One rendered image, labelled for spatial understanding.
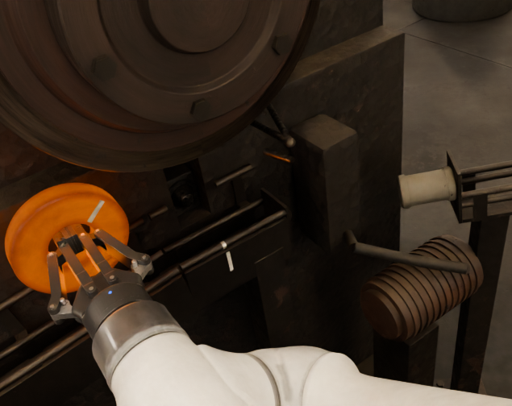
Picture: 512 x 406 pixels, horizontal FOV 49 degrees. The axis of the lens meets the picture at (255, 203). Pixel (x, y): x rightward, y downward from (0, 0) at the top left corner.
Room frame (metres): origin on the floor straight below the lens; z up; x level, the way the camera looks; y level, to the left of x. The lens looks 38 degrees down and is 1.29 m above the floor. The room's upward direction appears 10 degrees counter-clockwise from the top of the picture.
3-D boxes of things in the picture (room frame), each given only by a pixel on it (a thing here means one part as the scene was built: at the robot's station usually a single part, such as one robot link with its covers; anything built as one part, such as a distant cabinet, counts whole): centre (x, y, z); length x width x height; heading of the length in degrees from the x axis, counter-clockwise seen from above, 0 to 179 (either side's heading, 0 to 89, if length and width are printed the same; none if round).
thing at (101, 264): (0.51, 0.20, 0.84); 0.11 x 0.01 x 0.04; 26
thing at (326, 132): (0.80, -0.13, 0.68); 0.11 x 0.08 x 0.24; 28
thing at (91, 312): (0.45, 0.18, 0.84); 0.09 x 0.08 x 0.07; 28
